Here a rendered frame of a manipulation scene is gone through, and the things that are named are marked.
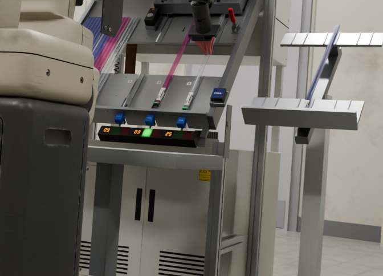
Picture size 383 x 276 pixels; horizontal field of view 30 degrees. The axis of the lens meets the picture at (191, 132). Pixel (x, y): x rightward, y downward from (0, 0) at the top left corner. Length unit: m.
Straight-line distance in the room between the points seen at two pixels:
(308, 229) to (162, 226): 0.60
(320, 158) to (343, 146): 3.36
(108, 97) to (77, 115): 1.04
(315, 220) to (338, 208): 3.36
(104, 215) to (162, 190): 0.65
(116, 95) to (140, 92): 0.08
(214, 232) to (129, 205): 0.54
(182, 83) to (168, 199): 0.47
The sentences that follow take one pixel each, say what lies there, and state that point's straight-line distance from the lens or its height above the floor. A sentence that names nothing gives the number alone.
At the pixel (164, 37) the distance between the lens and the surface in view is 2.66.
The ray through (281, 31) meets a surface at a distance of 3.08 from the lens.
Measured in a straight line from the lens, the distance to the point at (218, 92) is 2.28.
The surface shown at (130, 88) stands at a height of 0.80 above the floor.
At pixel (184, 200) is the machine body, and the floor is 0.42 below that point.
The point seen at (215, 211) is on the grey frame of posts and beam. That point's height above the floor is 0.42.
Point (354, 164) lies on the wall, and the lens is 5.62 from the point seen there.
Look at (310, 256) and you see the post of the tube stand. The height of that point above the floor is 0.30.
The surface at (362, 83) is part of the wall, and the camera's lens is 5.65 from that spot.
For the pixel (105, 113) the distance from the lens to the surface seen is 2.41.
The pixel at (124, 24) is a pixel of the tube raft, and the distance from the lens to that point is 2.77.
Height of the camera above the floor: 0.62
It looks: 1 degrees up
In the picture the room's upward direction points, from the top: 4 degrees clockwise
